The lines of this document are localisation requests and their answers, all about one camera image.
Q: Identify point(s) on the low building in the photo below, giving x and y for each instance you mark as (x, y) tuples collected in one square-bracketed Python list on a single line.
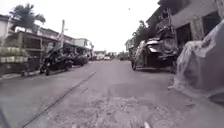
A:
[(83, 43)]

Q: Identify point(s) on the grey covered vehicle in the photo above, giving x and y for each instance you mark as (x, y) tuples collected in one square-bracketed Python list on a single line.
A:
[(203, 66)]

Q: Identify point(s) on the white car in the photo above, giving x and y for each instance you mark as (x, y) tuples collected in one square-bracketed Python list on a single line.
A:
[(106, 57)]

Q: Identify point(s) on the parked tricycle vehicle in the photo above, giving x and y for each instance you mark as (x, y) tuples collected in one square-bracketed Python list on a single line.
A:
[(156, 53)]

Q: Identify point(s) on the black motorcycle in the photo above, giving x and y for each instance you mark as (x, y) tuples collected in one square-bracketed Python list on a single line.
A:
[(55, 62)]

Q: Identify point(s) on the grey two-storey house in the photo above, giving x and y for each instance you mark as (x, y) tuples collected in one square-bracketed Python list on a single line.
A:
[(190, 20)]

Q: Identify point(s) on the dark green tree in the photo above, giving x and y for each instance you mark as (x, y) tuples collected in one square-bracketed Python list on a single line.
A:
[(141, 33)]

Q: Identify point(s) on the thin utility pole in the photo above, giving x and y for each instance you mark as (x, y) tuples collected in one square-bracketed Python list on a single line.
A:
[(62, 33)]

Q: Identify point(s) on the robot's own part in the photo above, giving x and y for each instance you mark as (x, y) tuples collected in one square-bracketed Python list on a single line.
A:
[(74, 126), (146, 125)]

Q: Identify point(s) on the house with fenced yard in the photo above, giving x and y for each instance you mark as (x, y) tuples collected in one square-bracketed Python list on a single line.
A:
[(23, 50)]

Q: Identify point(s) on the grey concrete road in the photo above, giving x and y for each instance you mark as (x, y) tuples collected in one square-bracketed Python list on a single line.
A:
[(110, 93)]

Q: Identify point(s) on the tall palm tree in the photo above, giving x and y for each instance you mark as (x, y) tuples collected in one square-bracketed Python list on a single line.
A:
[(24, 16)]

